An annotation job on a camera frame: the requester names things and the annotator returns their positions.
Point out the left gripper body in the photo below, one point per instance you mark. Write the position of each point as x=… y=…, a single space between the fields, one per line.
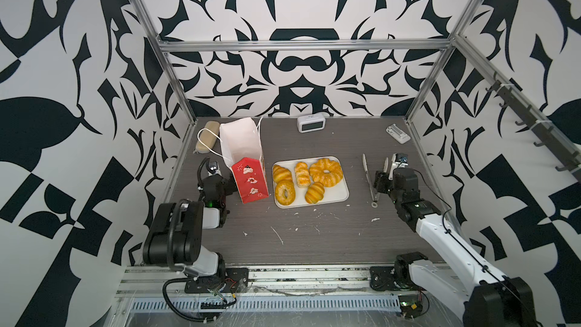
x=228 y=187

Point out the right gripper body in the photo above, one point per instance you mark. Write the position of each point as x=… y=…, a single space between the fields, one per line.
x=388 y=186

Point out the steel tongs white tips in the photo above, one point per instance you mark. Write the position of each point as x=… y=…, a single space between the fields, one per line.
x=368 y=181

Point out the red white paper bag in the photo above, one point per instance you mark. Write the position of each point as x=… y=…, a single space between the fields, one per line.
x=242 y=152

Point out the fake croissant bread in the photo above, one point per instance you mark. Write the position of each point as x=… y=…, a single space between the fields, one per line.
x=281 y=174

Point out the fake plain donut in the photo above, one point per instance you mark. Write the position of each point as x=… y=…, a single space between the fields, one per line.
x=285 y=193

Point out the fake ring bread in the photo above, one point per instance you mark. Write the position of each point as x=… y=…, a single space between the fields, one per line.
x=326 y=171

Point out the small fake bread roll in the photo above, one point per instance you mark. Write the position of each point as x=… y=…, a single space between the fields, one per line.
x=315 y=193

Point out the fake twisted bread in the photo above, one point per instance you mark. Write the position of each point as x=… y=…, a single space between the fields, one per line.
x=302 y=175

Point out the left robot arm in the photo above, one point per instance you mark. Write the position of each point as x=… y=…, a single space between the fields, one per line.
x=175 y=241

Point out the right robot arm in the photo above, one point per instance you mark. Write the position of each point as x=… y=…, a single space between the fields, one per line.
x=476 y=291

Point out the beige glasses case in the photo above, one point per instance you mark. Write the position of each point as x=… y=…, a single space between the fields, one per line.
x=207 y=137

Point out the small white device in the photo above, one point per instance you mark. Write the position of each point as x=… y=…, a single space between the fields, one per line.
x=399 y=135

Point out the white plastic tray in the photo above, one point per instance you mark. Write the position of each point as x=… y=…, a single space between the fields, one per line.
x=334 y=194

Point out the white digital clock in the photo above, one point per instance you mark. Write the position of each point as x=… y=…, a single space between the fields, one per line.
x=311 y=123

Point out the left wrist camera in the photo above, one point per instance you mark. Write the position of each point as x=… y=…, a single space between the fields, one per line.
x=212 y=168

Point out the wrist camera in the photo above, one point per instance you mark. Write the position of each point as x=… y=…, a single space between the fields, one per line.
x=399 y=160
x=212 y=168

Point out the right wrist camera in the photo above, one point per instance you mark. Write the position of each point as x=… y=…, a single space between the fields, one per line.
x=399 y=160

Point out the circuit board with wires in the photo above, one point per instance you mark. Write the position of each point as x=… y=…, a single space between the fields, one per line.
x=413 y=306

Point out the wall hook rack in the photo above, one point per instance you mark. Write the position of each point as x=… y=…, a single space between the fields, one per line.
x=529 y=116

